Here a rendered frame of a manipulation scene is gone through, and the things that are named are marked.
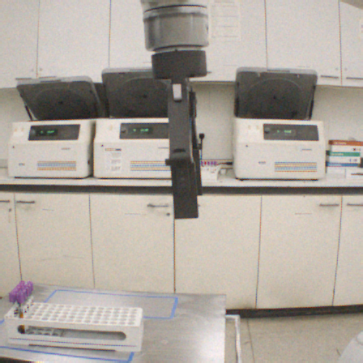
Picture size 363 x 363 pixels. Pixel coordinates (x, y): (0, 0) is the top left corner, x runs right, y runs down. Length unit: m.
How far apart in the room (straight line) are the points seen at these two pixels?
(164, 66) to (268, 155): 2.27
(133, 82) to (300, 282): 1.65
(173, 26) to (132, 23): 2.59
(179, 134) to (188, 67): 0.10
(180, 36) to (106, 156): 2.32
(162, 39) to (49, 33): 2.74
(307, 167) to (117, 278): 1.34
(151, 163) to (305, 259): 1.11
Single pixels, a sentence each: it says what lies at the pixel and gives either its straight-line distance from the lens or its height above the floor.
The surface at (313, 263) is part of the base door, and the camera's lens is 3.06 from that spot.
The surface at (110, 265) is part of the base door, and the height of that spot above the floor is 0.37.
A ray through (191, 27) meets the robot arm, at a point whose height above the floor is 1.42.
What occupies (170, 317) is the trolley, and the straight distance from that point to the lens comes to 1.18.
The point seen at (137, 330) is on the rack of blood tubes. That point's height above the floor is 0.87.
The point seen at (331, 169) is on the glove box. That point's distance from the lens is 3.37.
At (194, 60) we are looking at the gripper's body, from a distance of 0.64.
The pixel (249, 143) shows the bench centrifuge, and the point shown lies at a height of 1.12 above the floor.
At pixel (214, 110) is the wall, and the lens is 3.47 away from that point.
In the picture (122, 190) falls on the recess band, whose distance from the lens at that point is 2.96.
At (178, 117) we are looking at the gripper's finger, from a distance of 0.59.
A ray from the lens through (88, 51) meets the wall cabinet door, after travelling 3.25.
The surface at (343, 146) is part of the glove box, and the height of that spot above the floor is 1.09.
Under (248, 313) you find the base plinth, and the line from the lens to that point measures 3.17.
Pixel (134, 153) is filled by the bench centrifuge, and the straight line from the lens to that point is 2.89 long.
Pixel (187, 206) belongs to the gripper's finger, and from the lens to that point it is 0.61.
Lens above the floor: 1.31
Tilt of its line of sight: 8 degrees down
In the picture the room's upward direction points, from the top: straight up
